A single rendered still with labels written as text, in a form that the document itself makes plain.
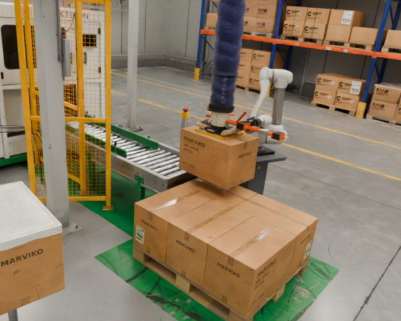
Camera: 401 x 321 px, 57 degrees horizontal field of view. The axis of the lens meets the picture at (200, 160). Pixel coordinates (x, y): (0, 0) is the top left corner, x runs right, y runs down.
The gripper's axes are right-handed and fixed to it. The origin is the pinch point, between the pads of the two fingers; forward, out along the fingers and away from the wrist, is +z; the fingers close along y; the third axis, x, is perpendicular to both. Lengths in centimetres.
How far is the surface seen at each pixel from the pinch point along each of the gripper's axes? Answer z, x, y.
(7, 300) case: 207, -11, 52
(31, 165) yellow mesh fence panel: 103, 175, 69
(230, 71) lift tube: 5.6, 17.7, -43.7
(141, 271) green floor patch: 87, 26, 120
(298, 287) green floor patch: 5, -78, 120
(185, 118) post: -47, 109, 27
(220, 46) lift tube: 11, 26, -63
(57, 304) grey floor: 156, 40, 121
